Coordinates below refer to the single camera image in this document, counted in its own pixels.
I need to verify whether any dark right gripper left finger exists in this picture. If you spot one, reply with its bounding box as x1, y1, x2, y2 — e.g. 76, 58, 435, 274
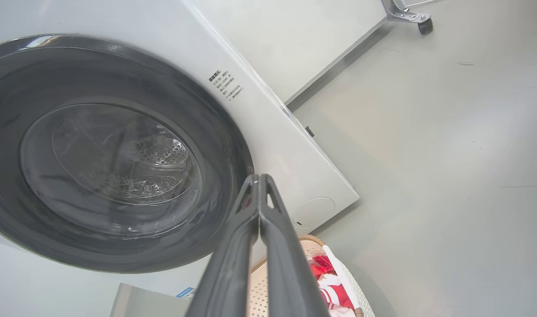
185, 174, 261, 317

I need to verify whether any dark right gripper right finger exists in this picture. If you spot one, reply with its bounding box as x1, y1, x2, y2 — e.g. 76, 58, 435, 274
259, 174, 330, 317

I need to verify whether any cream perforated laundry basket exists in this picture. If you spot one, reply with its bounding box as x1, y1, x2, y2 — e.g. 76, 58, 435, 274
246, 235, 377, 317

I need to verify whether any red and white garment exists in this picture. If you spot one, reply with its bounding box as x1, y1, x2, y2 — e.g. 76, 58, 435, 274
308, 254, 357, 317

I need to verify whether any round filter cover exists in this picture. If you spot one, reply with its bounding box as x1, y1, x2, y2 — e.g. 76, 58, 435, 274
292, 197, 336, 229

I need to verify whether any printed text sticker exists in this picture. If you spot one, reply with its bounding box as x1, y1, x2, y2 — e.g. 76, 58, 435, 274
208, 69, 244, 102

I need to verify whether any white front-load washing machine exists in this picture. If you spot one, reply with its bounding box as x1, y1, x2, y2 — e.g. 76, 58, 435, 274
0, 0, 360, 317

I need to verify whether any round black washer door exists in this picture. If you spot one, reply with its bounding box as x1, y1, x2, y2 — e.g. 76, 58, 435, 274
0, 34, 255, 274

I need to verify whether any long metal caster leg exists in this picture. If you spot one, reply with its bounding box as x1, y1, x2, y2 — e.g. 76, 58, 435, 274
381, 0, 434, 35

